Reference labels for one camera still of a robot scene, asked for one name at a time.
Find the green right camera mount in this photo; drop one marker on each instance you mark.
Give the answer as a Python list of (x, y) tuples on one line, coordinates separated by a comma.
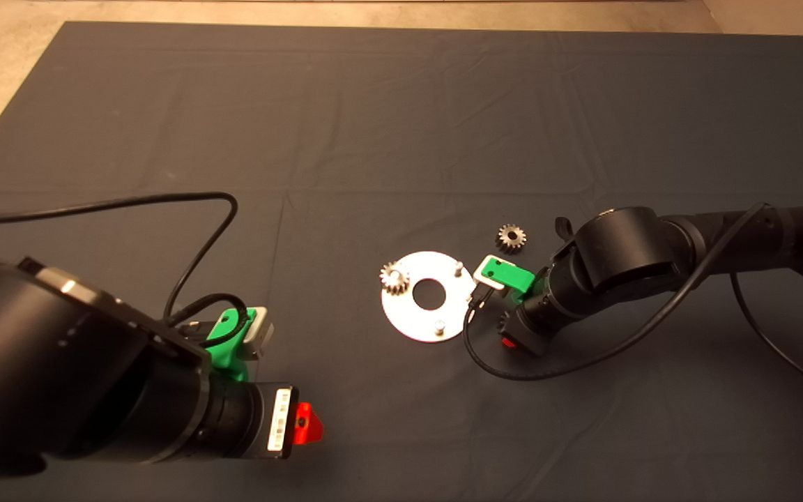
[(516, 277)]

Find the round metal carrier plate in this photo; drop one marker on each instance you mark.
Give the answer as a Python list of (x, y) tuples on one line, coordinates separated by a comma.
[(401, 314)]

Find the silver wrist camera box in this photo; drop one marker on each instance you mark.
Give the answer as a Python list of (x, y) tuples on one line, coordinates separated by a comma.
[(260, 335), (491, 284)]

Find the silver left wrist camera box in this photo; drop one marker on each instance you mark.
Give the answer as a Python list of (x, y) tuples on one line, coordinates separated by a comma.
[(260, 335)]

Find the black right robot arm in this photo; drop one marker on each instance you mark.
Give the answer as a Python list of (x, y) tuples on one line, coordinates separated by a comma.
[(631, 247)]

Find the dark grey table cloth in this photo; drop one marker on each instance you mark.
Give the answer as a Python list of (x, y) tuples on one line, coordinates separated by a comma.
[(583, 104)]

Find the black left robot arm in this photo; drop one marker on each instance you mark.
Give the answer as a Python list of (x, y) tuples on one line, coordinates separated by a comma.
[(46, 369)]

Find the green left camera mount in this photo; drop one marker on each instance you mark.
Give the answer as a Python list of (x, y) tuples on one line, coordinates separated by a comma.
[(224, 348)]

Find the small steel planetary gear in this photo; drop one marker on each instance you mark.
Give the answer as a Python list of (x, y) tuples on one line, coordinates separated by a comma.
[(518, 244), (389, 284)]

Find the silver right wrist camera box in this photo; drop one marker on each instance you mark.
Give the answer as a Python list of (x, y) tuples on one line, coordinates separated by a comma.
[(491, 284)]

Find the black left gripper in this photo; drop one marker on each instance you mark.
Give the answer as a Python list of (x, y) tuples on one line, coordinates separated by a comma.
[(251, 422)]

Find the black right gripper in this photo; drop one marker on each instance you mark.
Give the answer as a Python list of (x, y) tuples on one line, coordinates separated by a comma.
[(541, 317)]

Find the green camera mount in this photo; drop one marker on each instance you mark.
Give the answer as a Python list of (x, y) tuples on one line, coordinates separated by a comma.
[(224, 348), (516, 277)]

